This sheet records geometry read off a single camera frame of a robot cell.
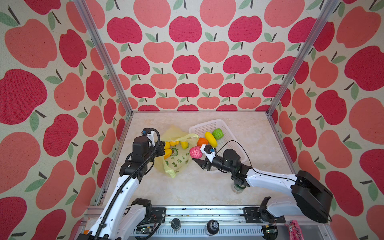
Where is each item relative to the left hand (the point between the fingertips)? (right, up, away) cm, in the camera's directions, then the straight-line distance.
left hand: (167, 143), depth 77 cm
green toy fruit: (+31, +4, +24) cm, 39 cm away
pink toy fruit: (+15, -4, -7) cm, 16 cm away
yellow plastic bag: (+5, -11, +19) cm, 22 cm away
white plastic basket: (+30, +2, -8) cm, 31 cm away
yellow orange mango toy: (-3, -8, +18) cm, 19 cm away
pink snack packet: (+61, -40, -8) cm, 74 cm away
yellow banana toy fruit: (+8, -4, +21) cm, 23 cm away
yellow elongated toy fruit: (+26, 0, +22) cm, 34 cm away
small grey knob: (+6, -34, -13) cm, 37 cm away
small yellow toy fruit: (+1, -2, +20) cm, 20 cm away
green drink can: (+37, -23, -2) cm, 43 cm away
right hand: (+17, -4, -1) cm, 17 cm away
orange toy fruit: (+19, -1, +19) cm, 27 cm away
